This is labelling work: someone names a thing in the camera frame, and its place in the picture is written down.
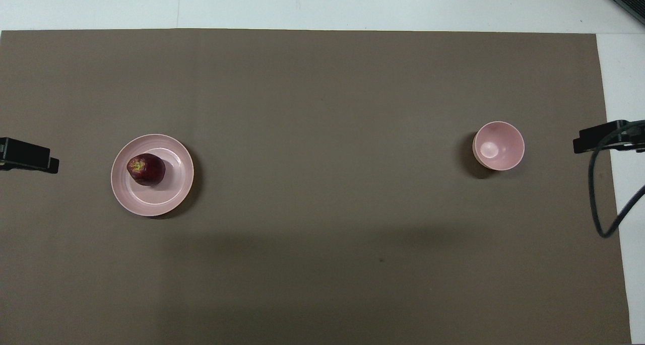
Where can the pink bowl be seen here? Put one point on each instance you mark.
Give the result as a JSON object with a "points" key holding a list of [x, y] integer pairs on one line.
{"points": [[499, 146]]}

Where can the pink plate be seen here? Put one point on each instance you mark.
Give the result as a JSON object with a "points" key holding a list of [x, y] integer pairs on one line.
{"points": [[166, 199]]}

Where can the dark red apple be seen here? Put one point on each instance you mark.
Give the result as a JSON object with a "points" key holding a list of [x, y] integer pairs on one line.
{"points": [[148, 169]]}

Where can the brown table mat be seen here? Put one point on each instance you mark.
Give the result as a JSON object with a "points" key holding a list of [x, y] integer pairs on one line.
{"points": [[322, 108]]}

